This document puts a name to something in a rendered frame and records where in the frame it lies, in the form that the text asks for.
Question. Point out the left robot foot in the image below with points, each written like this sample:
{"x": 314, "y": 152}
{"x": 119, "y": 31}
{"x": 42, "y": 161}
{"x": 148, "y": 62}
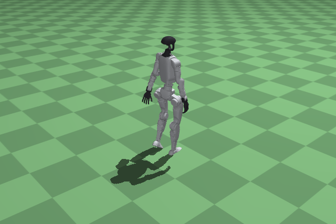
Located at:
{"x": 157, "y": 144}

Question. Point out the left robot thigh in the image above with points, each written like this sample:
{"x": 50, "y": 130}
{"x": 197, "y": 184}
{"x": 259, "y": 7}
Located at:
{"x": 163, "y": 105}

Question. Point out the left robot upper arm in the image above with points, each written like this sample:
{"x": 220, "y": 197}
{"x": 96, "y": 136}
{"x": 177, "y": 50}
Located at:
{"x": 156, "y": 65}

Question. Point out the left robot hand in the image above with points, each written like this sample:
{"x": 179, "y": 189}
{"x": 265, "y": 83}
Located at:
{"x": 147, "y": 96}

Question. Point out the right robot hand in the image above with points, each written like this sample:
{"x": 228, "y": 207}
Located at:
{"x": 185, "y": 105}

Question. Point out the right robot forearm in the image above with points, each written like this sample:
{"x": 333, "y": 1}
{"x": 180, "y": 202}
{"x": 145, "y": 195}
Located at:
{"x": 181, "y": 89}

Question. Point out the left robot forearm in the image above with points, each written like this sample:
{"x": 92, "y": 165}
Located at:
{"x": 151, "y": 81}

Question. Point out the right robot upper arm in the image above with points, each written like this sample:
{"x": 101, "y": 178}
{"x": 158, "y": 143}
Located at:
{"x": 176, "y": 64}

